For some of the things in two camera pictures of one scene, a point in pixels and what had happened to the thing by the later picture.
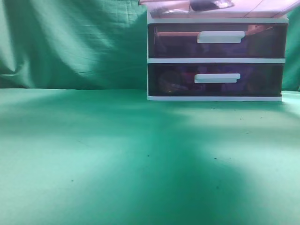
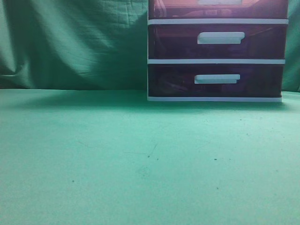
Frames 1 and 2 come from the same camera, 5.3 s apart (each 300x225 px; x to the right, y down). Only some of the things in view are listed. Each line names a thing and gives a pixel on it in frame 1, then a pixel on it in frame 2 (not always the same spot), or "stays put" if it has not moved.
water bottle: [193, 5] to [208, 13]
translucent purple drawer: [213, 79] stays put
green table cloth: [96, 156] stays put
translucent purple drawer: [219, 9] stays put
